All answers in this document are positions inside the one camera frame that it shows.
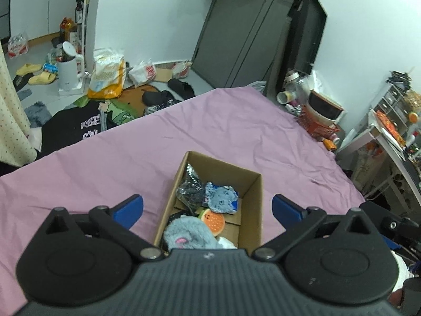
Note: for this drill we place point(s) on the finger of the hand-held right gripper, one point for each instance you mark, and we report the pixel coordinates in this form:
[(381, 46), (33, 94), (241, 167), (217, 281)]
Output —
[(391, 225)]

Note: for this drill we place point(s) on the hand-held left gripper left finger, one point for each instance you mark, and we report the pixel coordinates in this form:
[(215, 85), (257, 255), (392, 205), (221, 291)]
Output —
[(128, 210)]

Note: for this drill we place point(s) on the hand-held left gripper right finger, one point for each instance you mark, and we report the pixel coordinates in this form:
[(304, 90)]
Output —
[(286, 210)]

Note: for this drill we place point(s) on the cardboard box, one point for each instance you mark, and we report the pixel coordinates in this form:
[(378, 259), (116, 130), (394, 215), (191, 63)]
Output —
[(250, 223)]

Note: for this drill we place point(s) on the grey plush mouse toy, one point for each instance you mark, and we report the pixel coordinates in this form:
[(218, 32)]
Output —
[(190, 230)]

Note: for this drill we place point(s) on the black packaged cloth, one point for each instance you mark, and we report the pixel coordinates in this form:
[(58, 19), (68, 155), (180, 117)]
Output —
[(190, 191)]

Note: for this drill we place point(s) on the blue-grey plush pouch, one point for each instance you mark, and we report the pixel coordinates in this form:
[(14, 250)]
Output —
[(220, 199)]

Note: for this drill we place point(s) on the burger plush toy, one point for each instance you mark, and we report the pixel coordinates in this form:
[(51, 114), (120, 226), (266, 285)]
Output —
[(213, 222)]

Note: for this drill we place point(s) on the orange gadget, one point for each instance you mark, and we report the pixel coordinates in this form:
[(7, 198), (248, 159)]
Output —
[(329, 144)]

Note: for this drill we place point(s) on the pink white bottle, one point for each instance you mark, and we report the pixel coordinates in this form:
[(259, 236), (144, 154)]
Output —
[(334, 137)]

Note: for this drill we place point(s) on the red plastic basket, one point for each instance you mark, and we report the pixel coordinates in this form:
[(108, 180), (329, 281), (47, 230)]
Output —
[(315, 126)]

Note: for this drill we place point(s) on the white table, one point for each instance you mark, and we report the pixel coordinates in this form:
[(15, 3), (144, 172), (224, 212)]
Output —
[(353, 141)]

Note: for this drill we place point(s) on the pink bed sheet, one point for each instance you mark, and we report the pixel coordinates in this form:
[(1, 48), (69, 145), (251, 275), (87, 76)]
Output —
[(230, 131)]

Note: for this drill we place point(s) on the green cloth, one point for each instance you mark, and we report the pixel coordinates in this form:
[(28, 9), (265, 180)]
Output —
[(121, 112)]

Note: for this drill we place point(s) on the black printed t-shirt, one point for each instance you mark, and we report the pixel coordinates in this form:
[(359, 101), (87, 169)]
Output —
[(65, 128)]

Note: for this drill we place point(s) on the beige pot with dark lid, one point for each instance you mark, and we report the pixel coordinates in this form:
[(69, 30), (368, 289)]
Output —
[(324, 108)]

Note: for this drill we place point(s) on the white mug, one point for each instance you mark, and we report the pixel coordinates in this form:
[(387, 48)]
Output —
[(283, 97)]

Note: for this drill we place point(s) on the brown floor mat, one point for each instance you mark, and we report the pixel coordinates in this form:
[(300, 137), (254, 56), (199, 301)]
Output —
[(131, 97)]

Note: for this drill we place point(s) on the black shoe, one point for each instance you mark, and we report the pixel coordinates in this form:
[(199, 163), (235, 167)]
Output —
[(156, 98)]

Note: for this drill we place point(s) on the cluttered drawer unit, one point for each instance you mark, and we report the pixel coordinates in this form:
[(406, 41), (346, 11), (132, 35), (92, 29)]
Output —
[(393, 100)]

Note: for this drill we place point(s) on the clear plastic bottle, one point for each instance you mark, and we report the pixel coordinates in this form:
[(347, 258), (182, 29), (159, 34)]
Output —
[(296, 85)]

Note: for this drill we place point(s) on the grey fluffy rug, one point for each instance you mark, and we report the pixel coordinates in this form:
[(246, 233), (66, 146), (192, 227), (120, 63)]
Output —
[(37, 114)]

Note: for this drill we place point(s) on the black slipper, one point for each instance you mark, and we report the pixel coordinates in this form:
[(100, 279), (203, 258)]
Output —
[(181, 88)]

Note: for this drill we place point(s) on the yellow white bag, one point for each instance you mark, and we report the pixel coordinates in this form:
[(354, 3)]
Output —
[(105, 75)]

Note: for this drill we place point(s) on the white red plastic bag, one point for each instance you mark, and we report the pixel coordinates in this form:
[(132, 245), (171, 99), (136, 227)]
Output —
[(181, 69), (143, 74)]

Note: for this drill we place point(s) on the dotted cream curtain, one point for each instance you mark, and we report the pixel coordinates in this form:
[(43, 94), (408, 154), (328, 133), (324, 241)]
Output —
[(13, 121)]

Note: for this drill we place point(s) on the white electric kettle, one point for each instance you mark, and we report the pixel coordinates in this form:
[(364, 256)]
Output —
[(69, 72)]

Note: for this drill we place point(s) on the yellow slipper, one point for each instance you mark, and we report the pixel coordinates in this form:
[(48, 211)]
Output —
[(41, 79), (28, 69)]

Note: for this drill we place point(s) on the black flat television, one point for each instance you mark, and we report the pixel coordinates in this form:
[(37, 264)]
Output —
[(306, 39)]

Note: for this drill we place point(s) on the dark grey wardrobe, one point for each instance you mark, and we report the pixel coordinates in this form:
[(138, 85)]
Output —
[(236, 33)]

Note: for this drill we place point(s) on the pack of water bottles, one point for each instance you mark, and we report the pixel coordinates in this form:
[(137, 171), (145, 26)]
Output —
[(18, 47)]

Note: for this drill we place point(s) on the dark spray bottle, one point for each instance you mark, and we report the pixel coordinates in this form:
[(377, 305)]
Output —
[(79, 11)]

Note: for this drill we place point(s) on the white grey cabinet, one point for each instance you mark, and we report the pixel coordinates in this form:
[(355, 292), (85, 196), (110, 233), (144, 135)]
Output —
[(33, 6)]

